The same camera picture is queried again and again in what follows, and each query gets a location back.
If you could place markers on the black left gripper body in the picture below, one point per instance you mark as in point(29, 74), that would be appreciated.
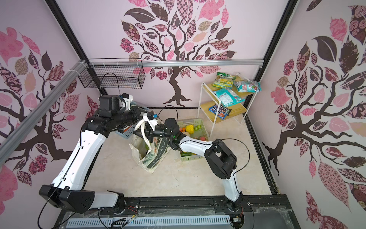
point(127, 117)

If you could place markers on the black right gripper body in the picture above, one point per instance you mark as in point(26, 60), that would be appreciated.
point(162, 132)

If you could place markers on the light green plastic basket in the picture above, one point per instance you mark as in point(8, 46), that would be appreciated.
point(198, 135)

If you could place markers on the beige canvas grocery bag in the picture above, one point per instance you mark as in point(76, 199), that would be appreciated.
point(149, 155)

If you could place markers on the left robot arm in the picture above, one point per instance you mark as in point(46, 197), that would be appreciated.
point(67, 189)

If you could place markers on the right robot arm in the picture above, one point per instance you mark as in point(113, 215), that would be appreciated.
point(219, 157)

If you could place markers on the blue dark candy bag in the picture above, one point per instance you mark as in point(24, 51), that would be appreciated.
point(222, 112)

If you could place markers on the teal white snack bag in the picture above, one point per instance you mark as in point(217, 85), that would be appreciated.
point(228, 97)

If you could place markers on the green yellow snack bag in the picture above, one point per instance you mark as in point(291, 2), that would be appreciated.
point(224, 80)

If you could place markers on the teal pink snack bag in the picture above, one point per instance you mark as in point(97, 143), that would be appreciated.
point(248, 86)

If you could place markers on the light blue plastic basket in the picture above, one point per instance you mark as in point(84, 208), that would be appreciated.
point(127, 131)

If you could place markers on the small green grape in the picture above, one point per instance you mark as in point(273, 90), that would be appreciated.
point(198, 128)

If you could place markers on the white wooden two-tier shelf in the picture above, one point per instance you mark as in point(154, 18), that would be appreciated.
point(220, 104)

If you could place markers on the white vented strip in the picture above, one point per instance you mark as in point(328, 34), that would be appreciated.
point(170, 222)

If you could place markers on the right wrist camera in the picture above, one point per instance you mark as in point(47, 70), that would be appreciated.
point(151, 119)

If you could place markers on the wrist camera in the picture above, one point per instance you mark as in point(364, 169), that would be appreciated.
point(126, 101)
point(151, 119)

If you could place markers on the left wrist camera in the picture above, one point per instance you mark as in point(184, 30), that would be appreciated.
point(126, 101)

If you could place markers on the black wire wall basket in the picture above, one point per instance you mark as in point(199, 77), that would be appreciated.
point(122, 73)

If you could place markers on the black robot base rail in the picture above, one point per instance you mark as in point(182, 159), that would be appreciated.
point(252, 212)

